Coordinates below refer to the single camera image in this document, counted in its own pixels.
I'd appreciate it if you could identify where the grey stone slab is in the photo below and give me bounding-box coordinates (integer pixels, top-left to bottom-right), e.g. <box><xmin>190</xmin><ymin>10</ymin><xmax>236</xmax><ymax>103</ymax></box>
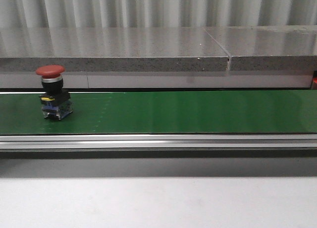
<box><xmin>205</xmin><ymin>26</ymin><xmax>317</xmax><ymax>72</ymax></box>
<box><xmin>0</xmin><ymin>27</ymin><xmax>228</xmax><ymax>72</ymax></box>

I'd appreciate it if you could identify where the white pleated curtain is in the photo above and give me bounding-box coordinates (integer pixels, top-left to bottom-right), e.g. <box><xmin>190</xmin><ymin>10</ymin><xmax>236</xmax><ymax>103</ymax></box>
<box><xmin>0</xmin><ymin>0</ymin><xmax>317</xmax><ymax>28</ymax></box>

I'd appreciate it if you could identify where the grey stone slab left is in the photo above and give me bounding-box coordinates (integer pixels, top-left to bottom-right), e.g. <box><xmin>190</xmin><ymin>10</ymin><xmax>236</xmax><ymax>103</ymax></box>
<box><xmin>0</xmin><ymin>27</ymin><xmax>228</xmax><ymax>72</ymax></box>

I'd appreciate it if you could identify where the grey stone slab right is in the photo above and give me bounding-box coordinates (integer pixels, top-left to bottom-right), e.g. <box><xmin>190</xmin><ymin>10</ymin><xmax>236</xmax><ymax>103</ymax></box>
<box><xmin>205</xmin><ymin>26</ymin><xmax>317</xmax><ymax>72</ymax></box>

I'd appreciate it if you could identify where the aluminium conveyor side rail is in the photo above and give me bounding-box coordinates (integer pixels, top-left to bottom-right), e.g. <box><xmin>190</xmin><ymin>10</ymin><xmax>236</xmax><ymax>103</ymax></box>
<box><xmin>0</xmin><ymin>134</ymin><xmax>317</xmax><ymax>153</ymax></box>

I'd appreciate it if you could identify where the green conveyor belt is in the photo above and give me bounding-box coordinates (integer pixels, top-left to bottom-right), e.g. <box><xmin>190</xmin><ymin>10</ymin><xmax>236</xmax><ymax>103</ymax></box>
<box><xmin>0</xmin><ymin>90</ymin><xmax>317</xmax><ymax>135</ymax></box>

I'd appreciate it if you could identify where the white panel under slab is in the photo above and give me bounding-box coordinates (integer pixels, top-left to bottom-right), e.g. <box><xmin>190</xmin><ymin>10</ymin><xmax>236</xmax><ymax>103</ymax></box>
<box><xmin>0</xmin><ymin>74</ymin><xmax>312</xmax><ymax>90</ymax></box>

